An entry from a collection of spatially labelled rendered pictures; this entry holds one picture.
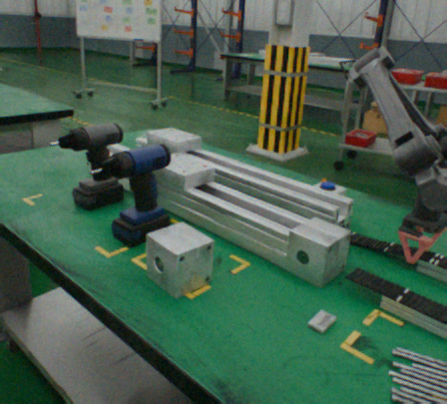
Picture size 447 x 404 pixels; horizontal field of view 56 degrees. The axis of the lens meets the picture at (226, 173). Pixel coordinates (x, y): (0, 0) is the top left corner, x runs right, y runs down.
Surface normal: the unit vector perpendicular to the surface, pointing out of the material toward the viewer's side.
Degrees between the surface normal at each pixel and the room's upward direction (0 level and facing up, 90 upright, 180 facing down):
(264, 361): 0
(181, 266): 90
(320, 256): 90
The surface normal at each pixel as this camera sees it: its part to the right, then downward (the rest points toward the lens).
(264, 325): 0.06, -0.94
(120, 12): -0.37, 0.29
